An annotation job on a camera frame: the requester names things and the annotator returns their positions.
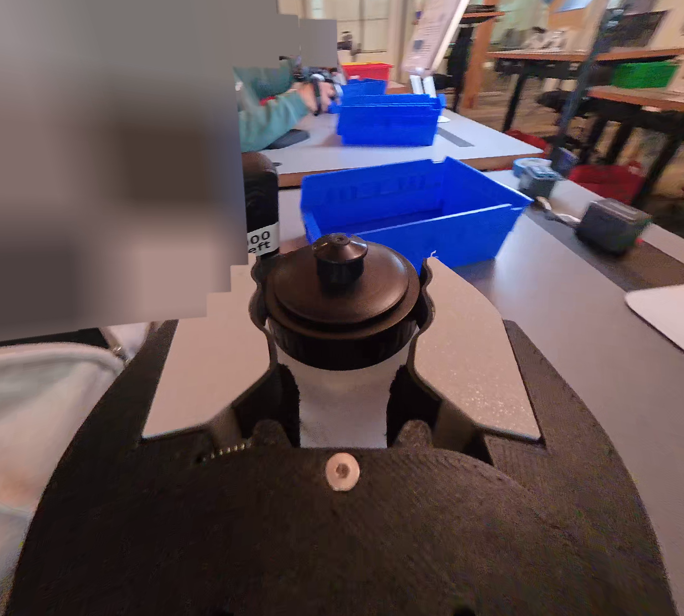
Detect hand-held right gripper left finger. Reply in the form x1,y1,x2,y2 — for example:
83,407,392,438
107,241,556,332
143,257,280,444

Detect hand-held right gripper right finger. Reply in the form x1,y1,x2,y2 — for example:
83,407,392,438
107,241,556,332
409,257,542,448

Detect black bottle lid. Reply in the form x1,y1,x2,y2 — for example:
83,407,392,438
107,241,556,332
264,234,423,371

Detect white plastic bottle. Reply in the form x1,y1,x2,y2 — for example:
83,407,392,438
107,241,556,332
275,349,415,449

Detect blue plastic bin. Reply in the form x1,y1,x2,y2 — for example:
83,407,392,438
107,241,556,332
300,157,534,267

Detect black oval wrist rest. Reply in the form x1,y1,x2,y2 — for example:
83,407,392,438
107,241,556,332
267,129,312,149

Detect stacked small blue bins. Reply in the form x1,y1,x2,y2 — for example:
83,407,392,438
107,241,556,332
337,93,447,147

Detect small blue bin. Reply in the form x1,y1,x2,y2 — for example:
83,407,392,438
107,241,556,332
328,79,388,105

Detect red plastic bin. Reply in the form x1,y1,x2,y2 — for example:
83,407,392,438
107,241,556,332
341,62,393,83

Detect person's white hoodie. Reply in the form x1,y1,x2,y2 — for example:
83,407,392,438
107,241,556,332
0,322,151,547

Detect small blue grey device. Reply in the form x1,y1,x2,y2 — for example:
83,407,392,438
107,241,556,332
519,167,562,199

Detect grey charging case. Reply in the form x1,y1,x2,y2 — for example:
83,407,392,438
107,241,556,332
576,199,653,255

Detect white plastic stand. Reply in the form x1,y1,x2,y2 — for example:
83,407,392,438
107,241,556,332
409,72,453,124

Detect red mesh basket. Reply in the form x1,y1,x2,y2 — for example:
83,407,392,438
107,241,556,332
569,163,644,203

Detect grey slanted panel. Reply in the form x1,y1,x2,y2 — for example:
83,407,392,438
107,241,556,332
402,0,489,74

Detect wooden support column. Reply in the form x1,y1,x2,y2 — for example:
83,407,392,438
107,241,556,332
462,0,508,109

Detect black light stand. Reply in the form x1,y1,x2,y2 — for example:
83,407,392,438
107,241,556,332
556,0,631,173

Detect wooden office table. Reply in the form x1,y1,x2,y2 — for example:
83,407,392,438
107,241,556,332
588,86,684,205
486,47,684,131

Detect green plastic bin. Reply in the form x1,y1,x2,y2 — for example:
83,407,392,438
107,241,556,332
612,61,679,89

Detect white cable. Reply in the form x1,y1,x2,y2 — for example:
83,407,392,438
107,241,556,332
534,197,580,226

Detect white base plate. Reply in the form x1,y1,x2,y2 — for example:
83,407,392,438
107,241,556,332
625,285,684,351

